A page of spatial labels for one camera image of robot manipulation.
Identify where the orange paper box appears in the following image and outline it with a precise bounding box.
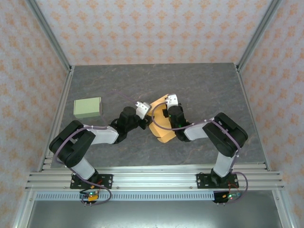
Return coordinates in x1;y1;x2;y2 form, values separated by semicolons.
148;94;178;144

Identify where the green paper box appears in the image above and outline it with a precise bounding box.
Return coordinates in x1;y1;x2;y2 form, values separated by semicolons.
73;96;104;120

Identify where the circuit board with yellow connector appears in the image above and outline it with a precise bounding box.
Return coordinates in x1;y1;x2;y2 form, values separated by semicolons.
79;190;100;205

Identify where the grey metal sheet panel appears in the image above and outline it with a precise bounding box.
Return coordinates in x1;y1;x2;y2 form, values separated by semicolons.
13;190;296;228

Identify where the circuit board with green light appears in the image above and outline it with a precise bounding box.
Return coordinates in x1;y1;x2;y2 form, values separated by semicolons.
213;190;243;204

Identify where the aluminium mounting rail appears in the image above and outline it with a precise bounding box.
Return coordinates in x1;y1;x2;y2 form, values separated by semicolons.
25;166;285;191

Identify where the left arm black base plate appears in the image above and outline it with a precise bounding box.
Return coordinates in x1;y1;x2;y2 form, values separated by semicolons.
70;174;114;190

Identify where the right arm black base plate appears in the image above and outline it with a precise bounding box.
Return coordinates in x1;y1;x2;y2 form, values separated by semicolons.
196;172;239;190

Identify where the aluminium table side rail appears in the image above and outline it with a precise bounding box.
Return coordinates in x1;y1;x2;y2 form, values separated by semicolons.
235;64;271;171
37;66;76;172

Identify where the slotted grey cable duct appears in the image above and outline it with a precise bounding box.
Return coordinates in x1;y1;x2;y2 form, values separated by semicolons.
35;191;216;201

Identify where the aluminium frame post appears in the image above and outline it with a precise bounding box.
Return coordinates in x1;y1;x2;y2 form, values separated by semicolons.
25;0;73;73
236;0;283;73

